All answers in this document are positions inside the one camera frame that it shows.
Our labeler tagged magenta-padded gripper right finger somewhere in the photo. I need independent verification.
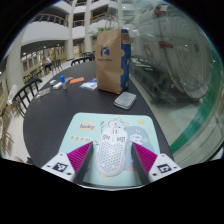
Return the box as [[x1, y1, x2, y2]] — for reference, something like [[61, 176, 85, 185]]
[[130, 142, 183, 186]]

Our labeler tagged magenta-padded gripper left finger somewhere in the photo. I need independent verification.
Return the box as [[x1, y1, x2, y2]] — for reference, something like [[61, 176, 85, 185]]
[[40, 141, 95, 185]]

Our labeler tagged white perforated computer mouse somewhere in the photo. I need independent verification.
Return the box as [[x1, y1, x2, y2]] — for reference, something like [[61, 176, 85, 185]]
[[94, 127, 129, 178]]

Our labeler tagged pale green cartoon mouse pad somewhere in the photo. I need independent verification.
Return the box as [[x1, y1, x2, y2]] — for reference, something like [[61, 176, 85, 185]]
[[58, 112, 158, 188]]

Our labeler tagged grey smartphone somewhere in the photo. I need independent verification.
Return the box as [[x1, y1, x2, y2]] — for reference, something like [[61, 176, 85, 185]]
[[113, 91, 138, 111]]

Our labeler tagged white and blue plastic packet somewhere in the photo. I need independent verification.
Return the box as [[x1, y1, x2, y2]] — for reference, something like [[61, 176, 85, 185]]
[[79, 78, 98, 92]]

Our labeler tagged white lattice chair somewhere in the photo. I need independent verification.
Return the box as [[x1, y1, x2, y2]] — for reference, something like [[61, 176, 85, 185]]
[[7, 83, 20, 106]]

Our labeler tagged orange card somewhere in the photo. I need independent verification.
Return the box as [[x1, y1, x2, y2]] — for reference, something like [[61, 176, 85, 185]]
[[69, 76, 85, 85]]

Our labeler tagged group of black chairs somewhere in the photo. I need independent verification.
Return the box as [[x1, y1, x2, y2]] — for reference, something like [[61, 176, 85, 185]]
[[22, 59, 64, 84]]

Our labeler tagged person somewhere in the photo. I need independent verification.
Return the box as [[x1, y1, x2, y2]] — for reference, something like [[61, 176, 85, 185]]
[[41, 55, 54, 73]]

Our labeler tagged brown paper carrier bag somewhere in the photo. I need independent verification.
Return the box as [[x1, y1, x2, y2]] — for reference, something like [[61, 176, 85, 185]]
[[95, 27, 130, 96]]

